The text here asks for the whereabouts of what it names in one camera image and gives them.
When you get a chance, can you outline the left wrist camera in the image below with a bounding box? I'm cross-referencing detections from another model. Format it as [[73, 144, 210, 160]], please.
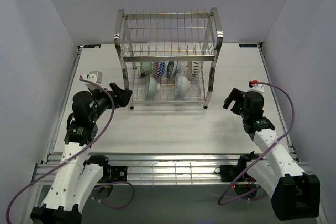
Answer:
[[83, 71, 103, 84]]

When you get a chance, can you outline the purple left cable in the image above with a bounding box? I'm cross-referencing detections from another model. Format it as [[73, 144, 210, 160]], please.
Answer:
[[5, 76, 135, 224]]

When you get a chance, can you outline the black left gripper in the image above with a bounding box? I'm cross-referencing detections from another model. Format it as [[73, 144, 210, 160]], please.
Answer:
[[89, 83, 132, 122]]

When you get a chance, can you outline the purple cable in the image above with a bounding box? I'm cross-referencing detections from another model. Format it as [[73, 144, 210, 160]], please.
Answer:
[[218, 82, 296, 206], [5, 76, 135, 224]]

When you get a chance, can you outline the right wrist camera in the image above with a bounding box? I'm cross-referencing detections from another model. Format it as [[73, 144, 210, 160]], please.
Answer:
[[249, 80, 264, 94]]

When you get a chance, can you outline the blue floral pattern bowl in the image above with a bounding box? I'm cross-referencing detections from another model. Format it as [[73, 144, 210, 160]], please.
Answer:
[[166, 61, 181, 79]]

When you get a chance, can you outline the blue zigzag pattern bowl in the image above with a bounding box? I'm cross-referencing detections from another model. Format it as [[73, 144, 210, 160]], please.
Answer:
[[153, 62, 165, 78]]

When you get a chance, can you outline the white ribbed bowl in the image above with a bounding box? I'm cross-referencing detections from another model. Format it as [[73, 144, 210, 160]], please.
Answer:
[[175, 74, 191, 98]]

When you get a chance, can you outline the pale green floral bowl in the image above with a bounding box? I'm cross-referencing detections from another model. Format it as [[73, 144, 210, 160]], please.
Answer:
[[140, 62, 153, 78]]

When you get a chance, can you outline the orange rimmed spotted bowl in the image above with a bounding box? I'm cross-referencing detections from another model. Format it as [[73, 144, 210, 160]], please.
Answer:
[[188, 61, 202, 78]]

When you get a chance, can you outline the blue corner sticker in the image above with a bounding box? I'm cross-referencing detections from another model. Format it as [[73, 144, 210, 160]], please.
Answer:
[[83, 44, 101, 49], [239, 43, 258, 48]]

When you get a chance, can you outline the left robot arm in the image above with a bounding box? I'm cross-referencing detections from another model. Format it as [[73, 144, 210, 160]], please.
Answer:
[[30, 81, 132, 223]]

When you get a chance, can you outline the stainless steel dish rack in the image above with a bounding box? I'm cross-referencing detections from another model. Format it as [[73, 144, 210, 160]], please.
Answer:
[[113, 7, 224, 109]]

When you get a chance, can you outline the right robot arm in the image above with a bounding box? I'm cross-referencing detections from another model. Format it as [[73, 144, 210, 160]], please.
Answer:
[[223, 81, 321, 221]]

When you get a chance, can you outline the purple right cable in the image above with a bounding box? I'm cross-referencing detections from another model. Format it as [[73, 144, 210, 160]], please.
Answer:
[[218, 82, 296, 206]]

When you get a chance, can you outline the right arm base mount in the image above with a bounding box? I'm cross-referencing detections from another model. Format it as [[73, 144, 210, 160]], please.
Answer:
[[214, 151, 260, 182]]

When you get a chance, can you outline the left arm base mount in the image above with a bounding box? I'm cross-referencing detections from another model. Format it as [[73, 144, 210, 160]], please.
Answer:
[[84, 155, 128, 183]]

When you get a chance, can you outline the aluminium frame rail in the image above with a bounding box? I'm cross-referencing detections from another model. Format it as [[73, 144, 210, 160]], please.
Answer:
[[31, 42, 313, 187]]

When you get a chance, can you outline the light green ribbed bowl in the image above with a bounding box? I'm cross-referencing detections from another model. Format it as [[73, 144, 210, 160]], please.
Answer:
[[145, 76, 158, 98]]

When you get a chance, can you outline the right blue corner sticker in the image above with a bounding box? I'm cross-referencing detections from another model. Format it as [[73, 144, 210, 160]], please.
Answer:
[[239, 43, 258, 48]]

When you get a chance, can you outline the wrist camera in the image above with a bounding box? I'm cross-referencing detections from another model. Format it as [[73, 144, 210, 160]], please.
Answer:
[[249, 80, 264, 94], [83, 71, 103, 84]]

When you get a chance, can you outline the left blue corner sticker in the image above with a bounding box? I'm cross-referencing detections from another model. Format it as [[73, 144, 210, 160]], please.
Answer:
[[83, 44, 101, 49]]

